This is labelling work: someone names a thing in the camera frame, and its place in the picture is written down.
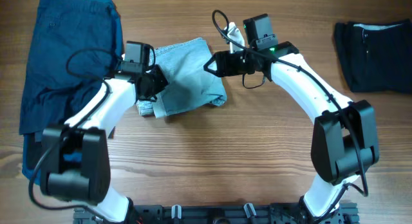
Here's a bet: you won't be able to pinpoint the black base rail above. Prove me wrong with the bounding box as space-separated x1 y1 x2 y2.
73 203 360 224

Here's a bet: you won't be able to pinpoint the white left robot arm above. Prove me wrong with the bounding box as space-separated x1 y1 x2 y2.
35 62 168 223

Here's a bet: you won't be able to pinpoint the light blue denim shorts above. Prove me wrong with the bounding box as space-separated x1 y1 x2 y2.
136 37 227 118

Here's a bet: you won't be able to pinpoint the dark blue folded garment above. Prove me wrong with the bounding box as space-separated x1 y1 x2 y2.
19 0 123 178

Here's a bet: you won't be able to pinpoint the black folded garment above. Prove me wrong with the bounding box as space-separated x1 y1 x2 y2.
333 19 411 94

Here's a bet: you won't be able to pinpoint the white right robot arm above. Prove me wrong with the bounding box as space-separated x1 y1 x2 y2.
203 42 379 223

